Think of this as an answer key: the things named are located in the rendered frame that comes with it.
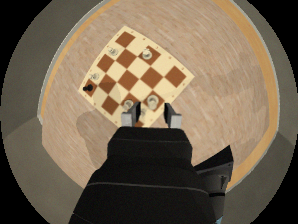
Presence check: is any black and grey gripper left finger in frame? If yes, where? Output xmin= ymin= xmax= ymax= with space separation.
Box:
xmin=121 ymin=102 xmax=141 ymax=127

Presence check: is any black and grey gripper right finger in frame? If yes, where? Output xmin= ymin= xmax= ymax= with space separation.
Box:
xmin=164 ymin=103 xmax=182 ymax=129

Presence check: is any brown and cream chessboard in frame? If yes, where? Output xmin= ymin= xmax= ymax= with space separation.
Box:
xmin=78 ymin=26 xmax=194 ymax=127

